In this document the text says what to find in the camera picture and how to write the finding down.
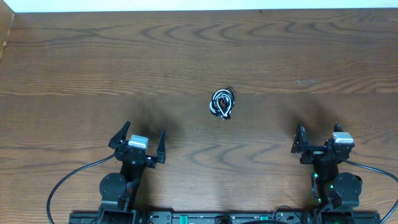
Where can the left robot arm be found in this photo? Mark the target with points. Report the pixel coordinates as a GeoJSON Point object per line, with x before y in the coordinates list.
{"type": "Point", "coordinates": [119, 189]}

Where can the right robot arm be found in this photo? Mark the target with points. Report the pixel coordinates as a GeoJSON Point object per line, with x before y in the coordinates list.
{"type": "Point", "coordinates": [337, 192]}

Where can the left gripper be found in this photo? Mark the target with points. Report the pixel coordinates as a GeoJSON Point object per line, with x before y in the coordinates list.
{"type": "Point", "coordinates": [134, 153]}

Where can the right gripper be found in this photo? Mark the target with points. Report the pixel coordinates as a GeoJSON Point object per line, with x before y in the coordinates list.
{"type": "Point", "coordinates": [321, 149]}

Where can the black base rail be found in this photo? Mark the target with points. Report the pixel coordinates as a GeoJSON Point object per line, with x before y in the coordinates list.
{"type": "Point", "coordinates": [214, 218]}

